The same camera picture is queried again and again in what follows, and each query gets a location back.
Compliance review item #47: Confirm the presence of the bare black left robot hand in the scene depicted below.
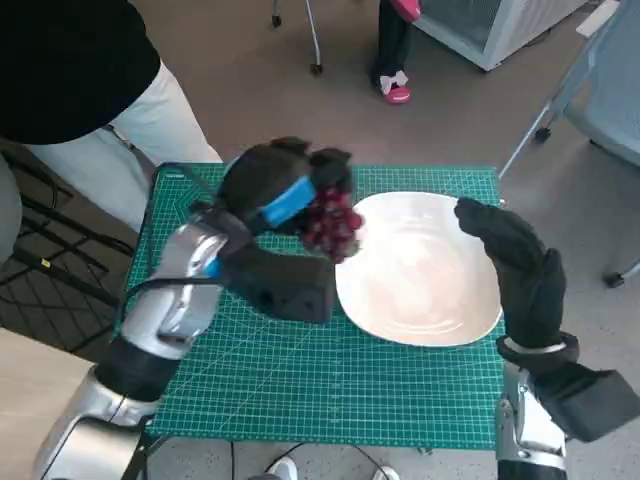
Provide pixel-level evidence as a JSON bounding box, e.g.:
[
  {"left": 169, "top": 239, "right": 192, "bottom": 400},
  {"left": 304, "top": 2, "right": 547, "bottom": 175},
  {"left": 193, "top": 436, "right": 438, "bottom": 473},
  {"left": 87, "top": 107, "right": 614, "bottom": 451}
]
[{"left": 218, "top": 135, "right": 356, "bottom": 236}]

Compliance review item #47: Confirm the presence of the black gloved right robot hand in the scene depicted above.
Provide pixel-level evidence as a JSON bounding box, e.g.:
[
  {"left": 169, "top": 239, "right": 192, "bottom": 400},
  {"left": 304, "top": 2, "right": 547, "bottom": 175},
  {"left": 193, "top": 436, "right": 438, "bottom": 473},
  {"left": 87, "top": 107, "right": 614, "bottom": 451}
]
[{"left": 453, "top": 196, "right": 567, "bottom": 347}]

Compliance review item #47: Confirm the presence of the red toy grape bunch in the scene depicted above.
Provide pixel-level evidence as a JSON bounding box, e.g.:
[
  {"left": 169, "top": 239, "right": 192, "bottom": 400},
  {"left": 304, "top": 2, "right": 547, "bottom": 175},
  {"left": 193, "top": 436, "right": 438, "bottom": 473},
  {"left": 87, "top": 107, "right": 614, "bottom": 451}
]
[{"left": 299, "top": 184, "right": 365, "bottom": 265}]

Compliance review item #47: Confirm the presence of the white plate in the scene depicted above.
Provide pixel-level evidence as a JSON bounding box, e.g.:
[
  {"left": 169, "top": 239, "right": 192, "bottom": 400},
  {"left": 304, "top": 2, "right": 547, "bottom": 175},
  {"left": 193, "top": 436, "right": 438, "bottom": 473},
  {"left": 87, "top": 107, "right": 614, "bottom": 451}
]
[{"left": 334, "top": 191, "right": 504, "bottom": 349}]

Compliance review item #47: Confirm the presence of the chair with silver legs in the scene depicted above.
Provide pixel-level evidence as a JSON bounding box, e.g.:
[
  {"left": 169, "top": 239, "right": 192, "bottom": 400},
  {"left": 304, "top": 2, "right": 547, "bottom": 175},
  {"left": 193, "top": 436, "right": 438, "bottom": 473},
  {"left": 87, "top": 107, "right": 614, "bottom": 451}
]
[{"left": 269, "top": 0, "right": 325, "bottom": 76}]

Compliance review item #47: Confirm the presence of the person with pink slippers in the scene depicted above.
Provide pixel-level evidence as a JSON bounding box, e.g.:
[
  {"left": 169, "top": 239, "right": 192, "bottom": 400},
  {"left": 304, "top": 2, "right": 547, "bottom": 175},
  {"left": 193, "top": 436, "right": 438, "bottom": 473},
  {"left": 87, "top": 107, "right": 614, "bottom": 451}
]
[{"left": 370, "top": 0, "right": 424, "bottom": 106}]

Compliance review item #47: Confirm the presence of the green cutting mat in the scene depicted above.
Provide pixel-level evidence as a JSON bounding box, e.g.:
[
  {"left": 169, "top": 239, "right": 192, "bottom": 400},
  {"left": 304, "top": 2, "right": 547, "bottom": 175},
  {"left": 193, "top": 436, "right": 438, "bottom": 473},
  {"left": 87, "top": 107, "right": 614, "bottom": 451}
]
[{"left": 122, "top": 162, "right": 506, "bottom": 441}]

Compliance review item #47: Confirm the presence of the black metal stand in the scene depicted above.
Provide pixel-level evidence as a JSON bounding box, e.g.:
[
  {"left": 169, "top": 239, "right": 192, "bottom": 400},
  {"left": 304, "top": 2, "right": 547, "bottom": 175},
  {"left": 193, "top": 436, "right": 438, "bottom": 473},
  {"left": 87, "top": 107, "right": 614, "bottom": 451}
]
[{"left": 0, "top": 142, "right": 136, "bottom": 346}]

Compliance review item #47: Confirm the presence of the white mesh cabinet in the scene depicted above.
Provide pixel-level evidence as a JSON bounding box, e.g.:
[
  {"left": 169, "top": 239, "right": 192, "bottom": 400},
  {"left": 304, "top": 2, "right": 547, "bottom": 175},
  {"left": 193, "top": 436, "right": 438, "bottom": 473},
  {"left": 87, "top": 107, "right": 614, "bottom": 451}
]
[{"left": 412, "top": 0, "right": 591, "bottom": 72}]

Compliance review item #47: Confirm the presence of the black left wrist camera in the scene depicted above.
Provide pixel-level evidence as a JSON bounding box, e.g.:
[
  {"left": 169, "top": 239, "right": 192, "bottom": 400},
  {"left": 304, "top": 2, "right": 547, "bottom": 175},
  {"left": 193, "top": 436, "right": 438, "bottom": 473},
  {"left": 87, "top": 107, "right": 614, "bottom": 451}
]
[{"left": 227, "top": 239, "right": 337, "bottom": 325}]

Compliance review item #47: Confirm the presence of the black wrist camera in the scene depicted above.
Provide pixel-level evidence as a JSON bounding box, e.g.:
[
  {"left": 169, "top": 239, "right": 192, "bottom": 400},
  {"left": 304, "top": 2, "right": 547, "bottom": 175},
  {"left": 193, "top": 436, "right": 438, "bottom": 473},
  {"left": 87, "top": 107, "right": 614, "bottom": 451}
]
[
  {"left": 227, "top": 239, "right": 337, "bottom": 325},
  {"left": 537, "top": 362, "right": 632, "bottom": 444}
]

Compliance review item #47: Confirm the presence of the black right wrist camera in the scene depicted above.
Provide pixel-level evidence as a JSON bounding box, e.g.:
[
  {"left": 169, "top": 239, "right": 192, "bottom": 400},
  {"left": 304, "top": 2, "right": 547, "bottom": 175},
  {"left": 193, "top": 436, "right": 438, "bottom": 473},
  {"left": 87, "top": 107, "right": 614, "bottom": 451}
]
[{"left": 537, "top": 362, "right": 632, "bottom": 444}]

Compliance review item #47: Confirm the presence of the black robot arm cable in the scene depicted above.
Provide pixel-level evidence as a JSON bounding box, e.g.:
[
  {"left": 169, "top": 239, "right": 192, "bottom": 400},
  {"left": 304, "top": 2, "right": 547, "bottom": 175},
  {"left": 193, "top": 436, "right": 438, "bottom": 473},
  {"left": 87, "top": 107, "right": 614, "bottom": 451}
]
[{"left": 119, "top": 277, "right": 226, "bottom": 321}]

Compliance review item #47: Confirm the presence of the grey chair with metal frame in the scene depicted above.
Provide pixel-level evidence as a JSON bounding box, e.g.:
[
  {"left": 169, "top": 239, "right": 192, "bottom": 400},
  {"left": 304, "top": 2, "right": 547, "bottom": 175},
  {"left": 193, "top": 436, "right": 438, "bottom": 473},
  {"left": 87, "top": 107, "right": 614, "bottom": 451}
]
[{"left": 498, "top": 0, "right": 640, "bottom": 289}]

